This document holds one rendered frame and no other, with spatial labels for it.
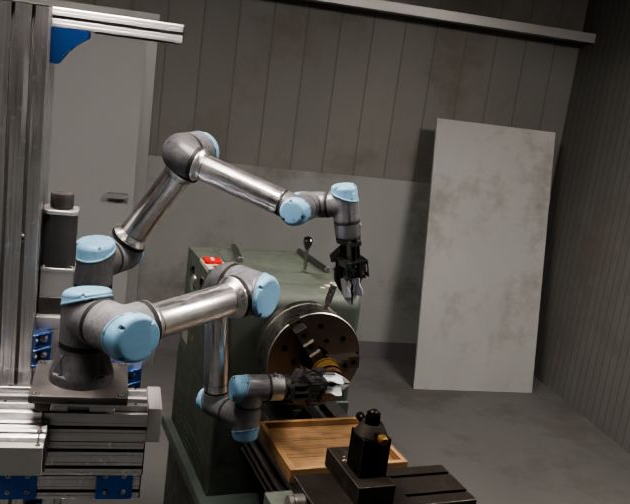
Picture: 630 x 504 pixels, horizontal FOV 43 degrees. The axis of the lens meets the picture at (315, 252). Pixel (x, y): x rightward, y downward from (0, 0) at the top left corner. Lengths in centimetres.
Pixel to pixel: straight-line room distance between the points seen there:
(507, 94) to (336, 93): 123
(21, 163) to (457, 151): 377
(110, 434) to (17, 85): 86
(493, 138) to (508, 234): 65
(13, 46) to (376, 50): 368
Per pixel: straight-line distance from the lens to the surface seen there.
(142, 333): 184
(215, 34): 523
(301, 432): 250
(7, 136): 206
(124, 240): 250
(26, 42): 202
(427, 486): 214
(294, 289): 264
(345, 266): 226
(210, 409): 236
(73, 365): 197
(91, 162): 521
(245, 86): 526
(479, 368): 556
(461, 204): 540
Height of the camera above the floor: 196
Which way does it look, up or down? 13 degrees down
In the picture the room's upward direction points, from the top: 8 degrees clockwise
